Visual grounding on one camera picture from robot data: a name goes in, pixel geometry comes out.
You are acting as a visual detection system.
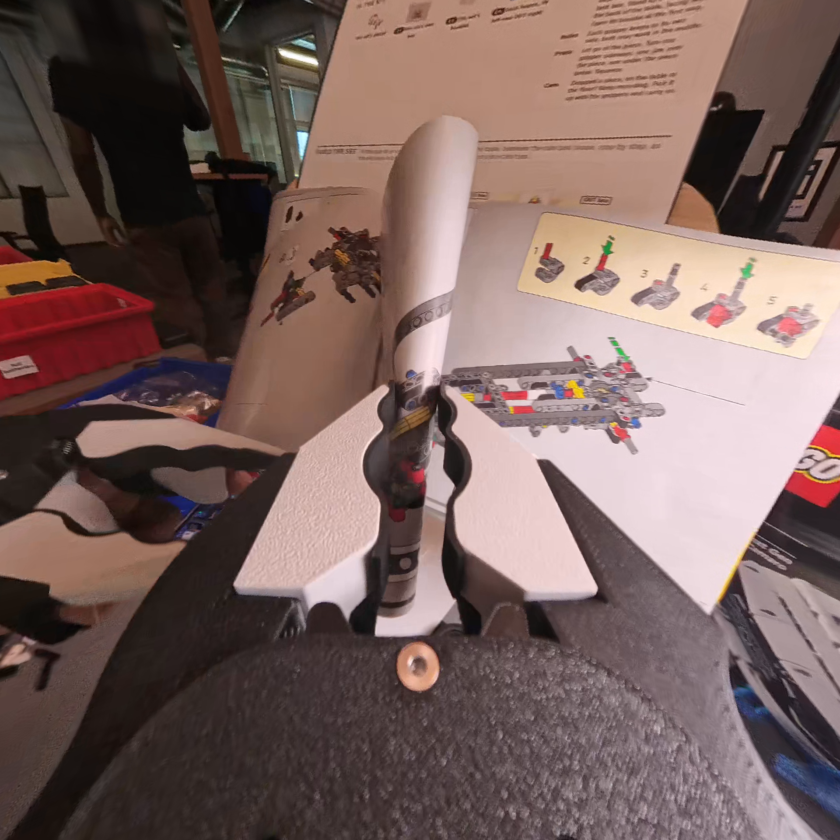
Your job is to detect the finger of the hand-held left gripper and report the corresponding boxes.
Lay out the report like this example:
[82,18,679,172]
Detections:
[75,406,290,483]
[0,489,178,601]

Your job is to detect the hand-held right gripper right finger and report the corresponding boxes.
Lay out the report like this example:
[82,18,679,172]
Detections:
[434,385,599,636]

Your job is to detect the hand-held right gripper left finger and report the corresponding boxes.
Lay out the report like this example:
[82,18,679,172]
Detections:
[233,385,398,634]

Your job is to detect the lego instruction booklet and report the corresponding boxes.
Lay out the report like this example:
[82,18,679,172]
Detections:
[220,117,840,618]

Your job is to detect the bags of lego parts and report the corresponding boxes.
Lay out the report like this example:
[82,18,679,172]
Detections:
[115,381,221,424]

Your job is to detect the lego set box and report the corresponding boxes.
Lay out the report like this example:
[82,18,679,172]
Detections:
[715,394,840,795]

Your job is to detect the blue plastic bin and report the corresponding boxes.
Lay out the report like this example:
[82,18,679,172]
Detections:
[62,357,234,532]

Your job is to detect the red plastic bin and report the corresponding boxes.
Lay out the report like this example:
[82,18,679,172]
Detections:
[0,282,161,401]

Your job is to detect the yellow plastic object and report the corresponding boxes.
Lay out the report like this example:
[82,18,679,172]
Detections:
[0,259,93,299]

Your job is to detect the white printed poster board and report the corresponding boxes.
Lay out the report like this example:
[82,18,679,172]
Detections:
[298,0,749,227]

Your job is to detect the black metal pole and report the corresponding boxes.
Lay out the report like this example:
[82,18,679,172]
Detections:
[748,0,840,240]

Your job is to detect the wooden post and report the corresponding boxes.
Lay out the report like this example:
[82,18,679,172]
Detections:
[180,0,247,158]

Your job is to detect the black framed wall picture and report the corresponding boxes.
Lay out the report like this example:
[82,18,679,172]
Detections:
[764,141,840,221]

